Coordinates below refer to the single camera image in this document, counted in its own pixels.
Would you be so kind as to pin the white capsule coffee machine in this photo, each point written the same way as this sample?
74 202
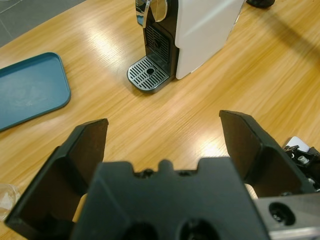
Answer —
205 35

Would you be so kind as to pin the teal plastic tray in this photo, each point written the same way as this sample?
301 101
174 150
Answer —
32 92

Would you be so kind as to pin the clear glass cup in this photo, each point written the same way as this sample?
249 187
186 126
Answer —
7 200

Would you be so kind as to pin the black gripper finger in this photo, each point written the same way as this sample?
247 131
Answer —
75 155
262 160

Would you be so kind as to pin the black capsule holder with rods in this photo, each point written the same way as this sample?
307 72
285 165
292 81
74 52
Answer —
260 3

